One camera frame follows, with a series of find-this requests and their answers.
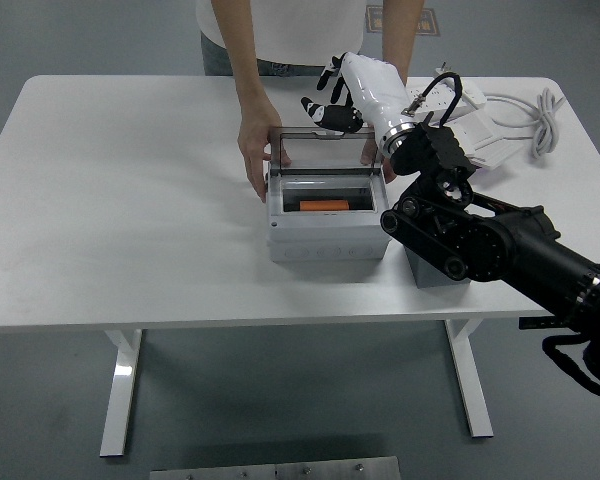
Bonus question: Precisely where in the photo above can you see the person's right hand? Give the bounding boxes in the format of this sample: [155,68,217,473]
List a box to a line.
[236,99,294,204]

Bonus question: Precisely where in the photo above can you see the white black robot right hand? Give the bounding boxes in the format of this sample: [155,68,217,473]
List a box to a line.
[299,51,416,147]

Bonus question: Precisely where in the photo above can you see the person's left hand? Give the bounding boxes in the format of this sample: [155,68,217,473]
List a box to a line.
[359,139,397,184]

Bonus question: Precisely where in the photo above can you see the smoky transparent hinged lid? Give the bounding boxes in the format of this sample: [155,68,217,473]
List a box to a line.
[269,126,384,175]

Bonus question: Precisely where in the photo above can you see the orange cylindrical battery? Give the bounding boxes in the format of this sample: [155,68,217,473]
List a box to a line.
[299,199,351,212]

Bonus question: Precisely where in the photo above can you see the grey plastic enclosure box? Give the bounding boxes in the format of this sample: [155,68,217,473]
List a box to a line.
[265,167,393,262]

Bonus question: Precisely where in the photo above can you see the long white power strip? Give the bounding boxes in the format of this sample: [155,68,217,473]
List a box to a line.
[404,82,487,121]

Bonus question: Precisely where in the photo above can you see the brown floor sign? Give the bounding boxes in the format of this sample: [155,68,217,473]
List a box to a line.
[365,4,440,37]

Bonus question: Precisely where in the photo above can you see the person's torso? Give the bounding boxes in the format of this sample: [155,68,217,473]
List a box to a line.
[194,0,366,77]

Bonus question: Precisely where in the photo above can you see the grey block with round hole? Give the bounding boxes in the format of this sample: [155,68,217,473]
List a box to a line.
[404,244,471,290]

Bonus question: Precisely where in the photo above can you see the white table leg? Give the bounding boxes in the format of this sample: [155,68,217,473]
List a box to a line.
[98,328,145,457]
[443,318,495,439]

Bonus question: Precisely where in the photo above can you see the grey metal plate with screws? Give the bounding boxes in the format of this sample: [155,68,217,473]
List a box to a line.
[148,455,401,480]

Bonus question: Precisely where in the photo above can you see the white power cable with plug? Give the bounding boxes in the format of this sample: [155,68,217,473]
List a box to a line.
[432,61,567,159]

